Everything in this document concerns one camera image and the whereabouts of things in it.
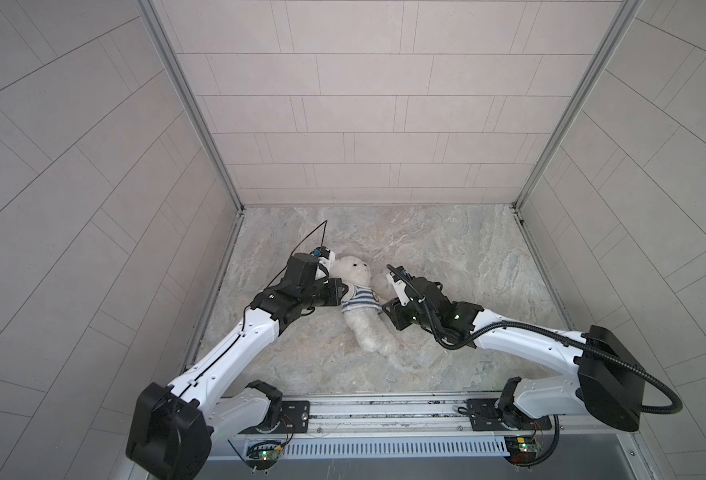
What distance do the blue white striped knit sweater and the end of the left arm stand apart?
125 mm

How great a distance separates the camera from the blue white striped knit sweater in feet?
2.64

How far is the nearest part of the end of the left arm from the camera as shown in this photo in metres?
0.56
